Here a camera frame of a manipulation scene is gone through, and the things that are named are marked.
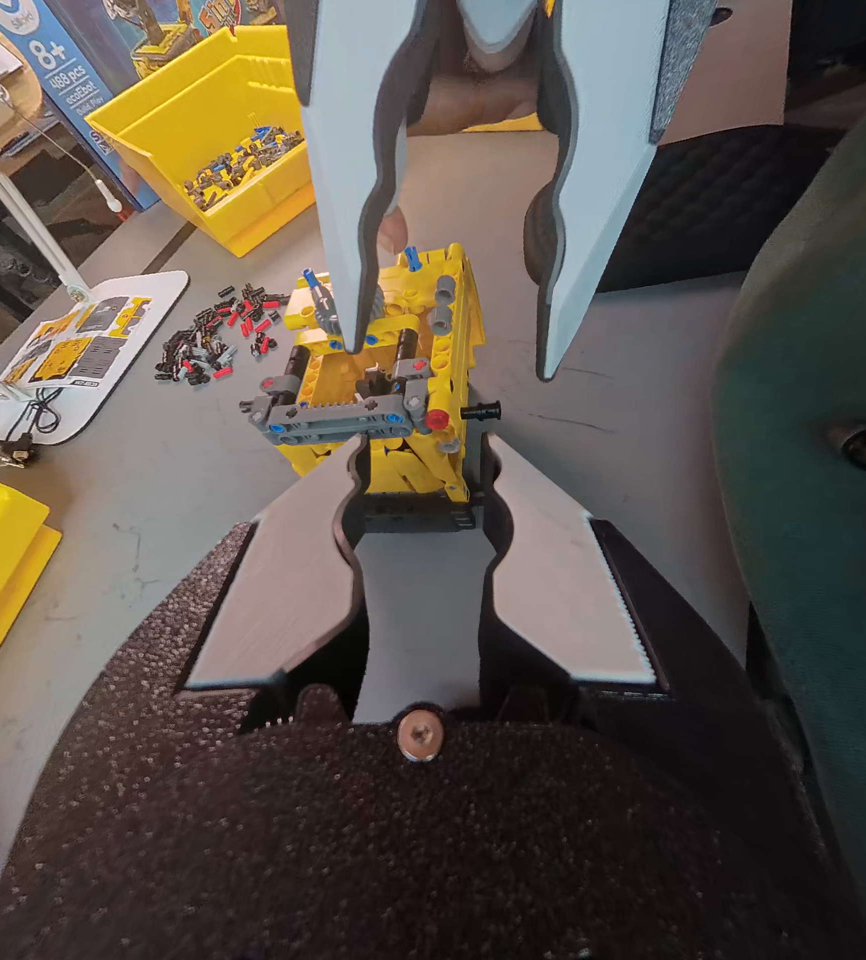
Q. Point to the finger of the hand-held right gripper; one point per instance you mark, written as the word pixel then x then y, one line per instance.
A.
pixel 343 150
pixel 605 150

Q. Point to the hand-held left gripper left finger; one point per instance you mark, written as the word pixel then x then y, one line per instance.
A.
pixel 275 592

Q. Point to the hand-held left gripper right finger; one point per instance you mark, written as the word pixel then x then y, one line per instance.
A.
pixel 560 592

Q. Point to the yellow lego vehicle model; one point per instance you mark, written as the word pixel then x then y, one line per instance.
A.
pixel 395 465

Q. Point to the pile of small lego pins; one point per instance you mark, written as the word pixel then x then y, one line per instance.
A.
pixel 208 337

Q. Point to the heap of mixed lego parts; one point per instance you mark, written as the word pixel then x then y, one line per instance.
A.
pixel 238 169

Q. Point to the lego set box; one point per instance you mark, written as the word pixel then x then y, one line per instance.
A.
pixel 65 75

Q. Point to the lego sticker sheet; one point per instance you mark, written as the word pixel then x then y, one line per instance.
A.
pixel 65 352

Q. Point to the white flat board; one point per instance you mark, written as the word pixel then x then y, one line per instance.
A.
pixel 155 300

